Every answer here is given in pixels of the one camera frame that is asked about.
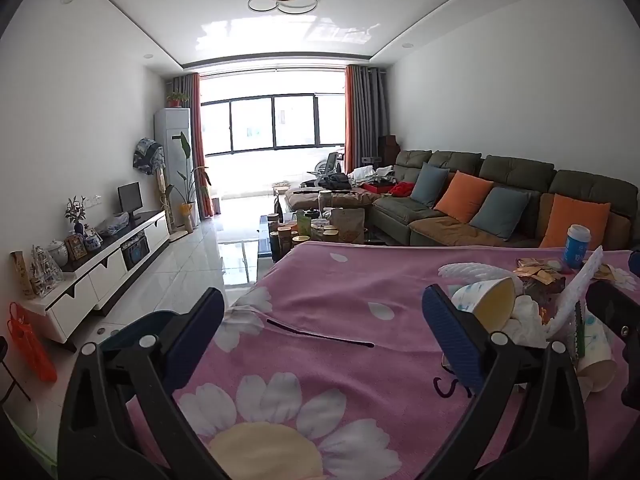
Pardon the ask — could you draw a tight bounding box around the office chair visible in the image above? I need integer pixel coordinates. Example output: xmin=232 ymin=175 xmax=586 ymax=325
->
xmin=305 ymin=151 xmax=346 ymax=181

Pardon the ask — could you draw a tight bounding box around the black monitor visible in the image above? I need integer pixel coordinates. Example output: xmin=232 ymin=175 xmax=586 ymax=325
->
xmin=117 ymin=182 xmax=144 ymax=221

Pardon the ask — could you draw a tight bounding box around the crumpled white tissue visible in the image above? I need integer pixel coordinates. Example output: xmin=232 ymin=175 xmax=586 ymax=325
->
xmin=500 ymin=294 xmax=551 ymax=349

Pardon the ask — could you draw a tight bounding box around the olive green sofa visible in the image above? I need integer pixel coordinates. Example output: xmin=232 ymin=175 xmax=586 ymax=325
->
xmin=284 ymin=149 xmax=633 ymax=251

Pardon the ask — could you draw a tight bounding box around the orange plastic bag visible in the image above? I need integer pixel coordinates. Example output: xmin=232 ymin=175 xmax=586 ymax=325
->
xmin=7 ymin=302 xmax=57 ymax=383

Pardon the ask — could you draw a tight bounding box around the pink floral blanket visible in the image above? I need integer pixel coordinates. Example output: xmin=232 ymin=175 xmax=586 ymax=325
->
xmin=125 ymin=241 xmax=640 ymax=480

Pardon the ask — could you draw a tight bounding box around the patterned cloth cover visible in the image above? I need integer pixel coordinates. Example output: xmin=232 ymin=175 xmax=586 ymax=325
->
xmin=132 ymin=137 xmax=165 ymax=176

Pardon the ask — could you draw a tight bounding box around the ship model in clear bag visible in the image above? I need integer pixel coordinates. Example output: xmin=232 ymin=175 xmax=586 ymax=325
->
xmin=30 ymin=245 xmax=64 ymax=296

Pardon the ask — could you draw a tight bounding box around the white tv cabinet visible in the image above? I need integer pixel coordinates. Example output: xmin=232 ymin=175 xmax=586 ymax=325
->
xmin=25 ymin=208 xmax=171 ymax=343

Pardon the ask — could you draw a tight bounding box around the clear plastic bag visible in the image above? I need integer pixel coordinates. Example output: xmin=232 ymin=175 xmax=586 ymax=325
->
xmin=97 ymin=212 xmax=130 ymax=237

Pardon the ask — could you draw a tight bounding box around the blue cup with white lid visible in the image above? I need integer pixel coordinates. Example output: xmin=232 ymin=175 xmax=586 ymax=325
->
xmin=563 ymin=224 xmax=592 ymax=270

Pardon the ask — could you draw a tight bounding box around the group of lidded jars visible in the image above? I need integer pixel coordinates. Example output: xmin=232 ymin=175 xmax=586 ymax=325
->
xmin=267 ymin=190 xmax=341 ymax=256

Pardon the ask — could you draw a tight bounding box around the large window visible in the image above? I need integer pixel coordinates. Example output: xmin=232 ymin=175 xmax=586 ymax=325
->
xmin=200 ymin=92 xmax=347 ymax=157

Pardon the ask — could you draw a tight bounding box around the bonsai plant in vase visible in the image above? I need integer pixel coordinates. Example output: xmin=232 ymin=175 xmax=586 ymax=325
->
xmin=64 ymin=196 xmax=87 ymax=236

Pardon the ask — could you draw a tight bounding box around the tall plant in yellow pot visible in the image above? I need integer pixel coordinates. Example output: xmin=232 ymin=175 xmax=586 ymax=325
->
xmin=167 ymin=132 xmax=212 ymax=233

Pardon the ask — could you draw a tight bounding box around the brown cabinet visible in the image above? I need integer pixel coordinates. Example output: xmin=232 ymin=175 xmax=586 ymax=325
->
xmin=377 ymin=135 xmax=399 ymax=166

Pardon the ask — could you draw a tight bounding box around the teal plastic bin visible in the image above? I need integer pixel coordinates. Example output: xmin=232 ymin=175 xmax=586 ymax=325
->
xmin=97 ymin=310 xmax=183 ymax=403

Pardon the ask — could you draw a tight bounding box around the orange cushion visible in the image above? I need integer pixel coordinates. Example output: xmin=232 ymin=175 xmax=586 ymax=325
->
xmin=434 ymin=171 xmax=494 ymax=224
xmin=540 ymin=193 xmax=612 ymax=250

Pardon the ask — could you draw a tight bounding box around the pile of white clothes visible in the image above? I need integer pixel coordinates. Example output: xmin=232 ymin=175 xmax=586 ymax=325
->
xmin=348 ymin=165 xmax=396 ymax=186

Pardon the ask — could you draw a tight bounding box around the white standing air conditioner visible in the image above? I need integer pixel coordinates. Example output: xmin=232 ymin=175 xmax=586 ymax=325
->
xmin=154 ymin=107 xmax=193 ymax=222

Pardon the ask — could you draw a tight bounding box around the orange grey curtain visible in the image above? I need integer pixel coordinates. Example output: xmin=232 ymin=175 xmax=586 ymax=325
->
xmin=344 ymin=65 xmax=391 ymax=173
xmin=172 ymin=72 xmax=213 ymax=218

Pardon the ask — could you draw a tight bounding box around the blue cushion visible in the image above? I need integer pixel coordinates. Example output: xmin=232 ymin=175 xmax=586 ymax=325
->
xmin=469 ymin=186 xmax=531 ymax=241
xmin=410 ymin=162 xmax=450 ymax=208

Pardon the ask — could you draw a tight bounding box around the tall wooden box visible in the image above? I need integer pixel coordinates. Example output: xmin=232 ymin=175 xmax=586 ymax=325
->
xmin=11 ymin=250 xmax=36 ymax=300

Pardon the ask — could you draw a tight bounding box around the dark brown snack wrapper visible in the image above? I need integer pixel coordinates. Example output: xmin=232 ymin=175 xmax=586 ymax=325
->
xmin=522 ymin=277 xmax=569 ymax=322

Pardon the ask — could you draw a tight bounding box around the glass coffee table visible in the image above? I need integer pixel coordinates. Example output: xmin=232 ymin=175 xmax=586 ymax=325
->
xmin=255 ymin=212 xmax=373 ymax=267

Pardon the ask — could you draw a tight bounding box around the brown paper bag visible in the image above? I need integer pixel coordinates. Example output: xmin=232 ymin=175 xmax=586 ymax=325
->
xmin=330 ymin=207 xmax=366 ymax=245

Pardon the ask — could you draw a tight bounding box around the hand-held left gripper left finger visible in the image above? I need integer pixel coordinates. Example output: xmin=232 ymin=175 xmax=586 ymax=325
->
xmin=57 ymin=287 xmax=226 ymax=480

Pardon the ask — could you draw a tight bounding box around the white paper cup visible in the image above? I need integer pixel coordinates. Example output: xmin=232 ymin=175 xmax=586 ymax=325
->
xmin=575 ymin=310 xmax=617 ymax=406
xmin=451 ymin=276 xmax=524 ymax=334

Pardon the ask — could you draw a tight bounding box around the gold snack wrapper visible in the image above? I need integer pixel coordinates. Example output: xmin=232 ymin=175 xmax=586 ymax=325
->
xmin=592 ymin=262 xmax=621 ymax=284
xmin=516 ymin=257 xmax=566 ymax=286

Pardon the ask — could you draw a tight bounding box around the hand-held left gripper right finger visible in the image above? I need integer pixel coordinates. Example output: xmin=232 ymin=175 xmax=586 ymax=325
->
xmin=421 ymin=284 xmax=590 ymax=480

